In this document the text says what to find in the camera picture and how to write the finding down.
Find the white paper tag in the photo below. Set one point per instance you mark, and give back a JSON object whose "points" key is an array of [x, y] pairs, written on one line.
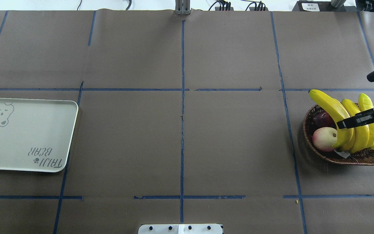
{"points": [[343, 154]]}

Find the dark red apple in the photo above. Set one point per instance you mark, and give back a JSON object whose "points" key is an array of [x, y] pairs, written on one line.
{"points": [[322, 119]]}

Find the pink white peach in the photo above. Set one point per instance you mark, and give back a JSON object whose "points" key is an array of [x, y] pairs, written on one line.
{"points": [[324, 138]]}

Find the metal cup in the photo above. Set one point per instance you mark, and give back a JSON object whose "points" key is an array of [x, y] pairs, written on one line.
{"points": [[337, 3]]}

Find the black labelled box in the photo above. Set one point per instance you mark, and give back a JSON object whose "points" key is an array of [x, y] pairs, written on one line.
{"points": [[320, 6]]}

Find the cream bear tray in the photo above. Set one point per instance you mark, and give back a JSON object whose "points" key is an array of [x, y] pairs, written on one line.
{"points": [[36, 134]]}

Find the aluminium frame post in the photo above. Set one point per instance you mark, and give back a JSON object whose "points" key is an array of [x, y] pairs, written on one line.
{"points": [[182, 7]]}

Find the white pedestal base plate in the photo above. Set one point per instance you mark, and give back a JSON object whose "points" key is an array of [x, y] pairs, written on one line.
{"points": [[206, 228]]}

